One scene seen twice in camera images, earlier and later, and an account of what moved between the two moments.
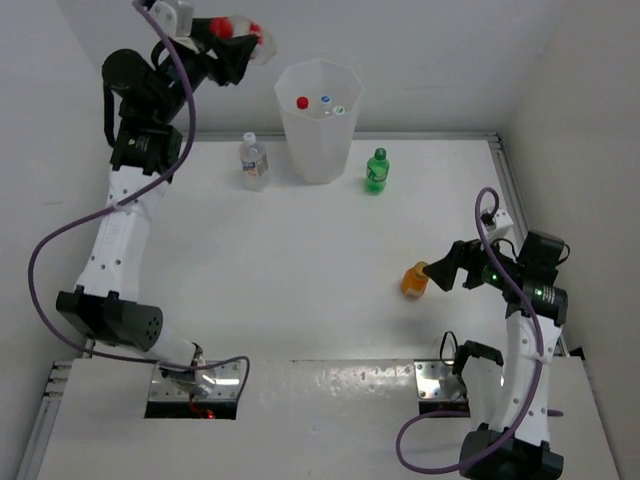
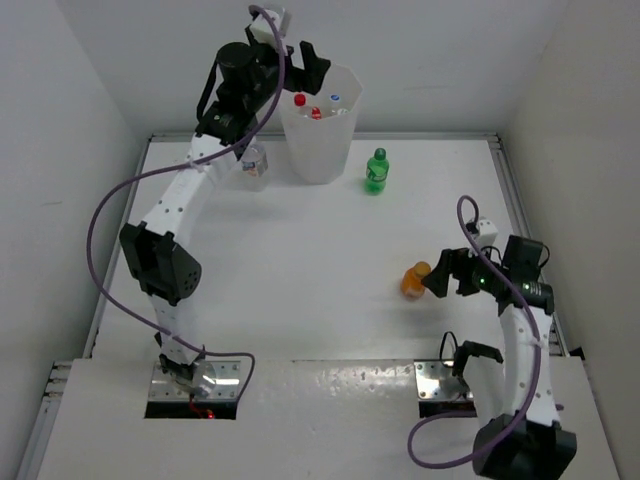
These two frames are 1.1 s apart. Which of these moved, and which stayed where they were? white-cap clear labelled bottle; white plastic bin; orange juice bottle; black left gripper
Moved: black left gripper
Stayed: white-cap clear labelled bottle; white plastic bin; orange juice bottle
